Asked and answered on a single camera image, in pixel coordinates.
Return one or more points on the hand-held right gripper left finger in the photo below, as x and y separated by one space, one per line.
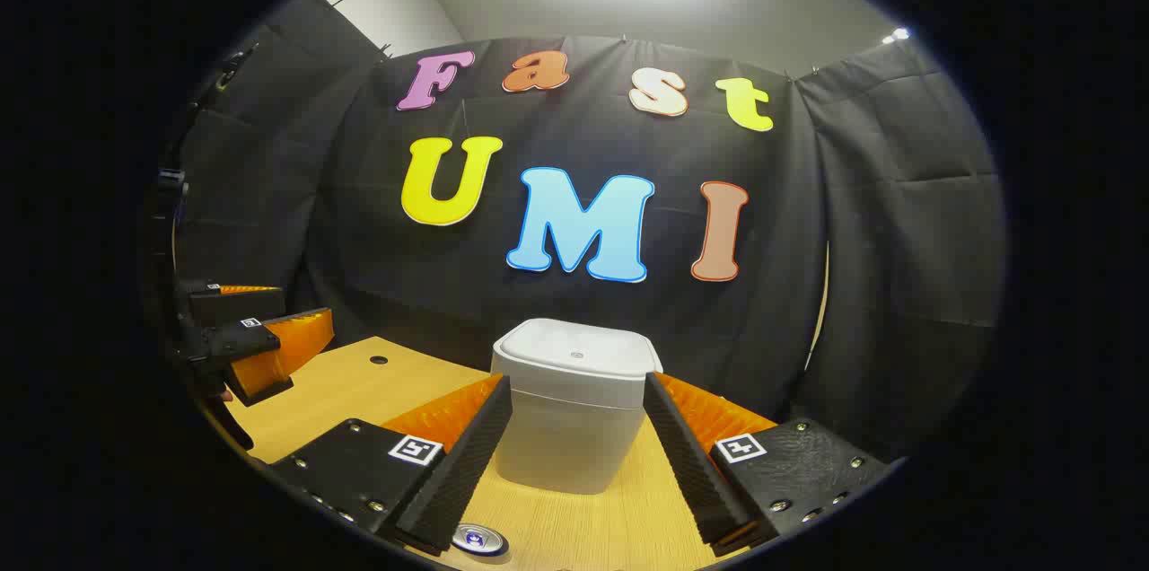
467 463

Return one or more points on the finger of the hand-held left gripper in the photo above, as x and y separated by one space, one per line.
278 346
233 306

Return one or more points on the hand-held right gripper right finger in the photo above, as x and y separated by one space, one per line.
687 463

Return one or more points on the silver pop can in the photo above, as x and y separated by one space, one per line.
478 540

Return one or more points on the white desktop garbage bin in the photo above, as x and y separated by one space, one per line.
574 409

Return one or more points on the wooden desktop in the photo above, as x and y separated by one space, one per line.
359 391

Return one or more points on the black backdrop cloth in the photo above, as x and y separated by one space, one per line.
359 266

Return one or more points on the small ceiling light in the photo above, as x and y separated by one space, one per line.
896 35

